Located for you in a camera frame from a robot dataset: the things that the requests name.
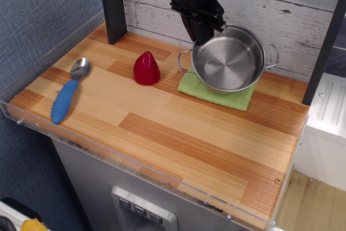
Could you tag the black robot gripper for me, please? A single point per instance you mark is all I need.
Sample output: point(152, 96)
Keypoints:
point(201, 18)

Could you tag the silver steel pan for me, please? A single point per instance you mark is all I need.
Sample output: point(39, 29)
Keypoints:
point(230, 61)

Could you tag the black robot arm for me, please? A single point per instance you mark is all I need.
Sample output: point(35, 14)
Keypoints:
point(201, 18)

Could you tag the green cloth rag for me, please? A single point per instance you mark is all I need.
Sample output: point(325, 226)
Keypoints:
point(239, 100)

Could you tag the red plastic cone toy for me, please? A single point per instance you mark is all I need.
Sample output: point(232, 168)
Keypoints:
point(146, 69)

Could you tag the white toy sink unit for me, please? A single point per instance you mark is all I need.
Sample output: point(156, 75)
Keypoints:
point(320, 153)

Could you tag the grey toy fridge cabinet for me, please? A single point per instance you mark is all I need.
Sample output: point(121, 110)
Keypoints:
point(92, 179)

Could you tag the silver dispenser button panel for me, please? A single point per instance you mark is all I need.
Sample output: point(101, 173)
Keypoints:
point(135, 212)

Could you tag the clear acrylic table guard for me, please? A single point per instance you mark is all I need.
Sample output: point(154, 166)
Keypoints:
point(213, 155)

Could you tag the black vertical post left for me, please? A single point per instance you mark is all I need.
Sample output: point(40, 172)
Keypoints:
point(115, 21)

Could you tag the black vertical post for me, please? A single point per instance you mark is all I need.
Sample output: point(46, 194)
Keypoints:
point(325, 51)
point(115, 21)

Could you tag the blue handled metal spoon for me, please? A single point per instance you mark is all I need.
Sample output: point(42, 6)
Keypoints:
point(79, 70)

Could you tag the black vertical post right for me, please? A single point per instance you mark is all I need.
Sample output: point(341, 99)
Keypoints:
point(325, 51)

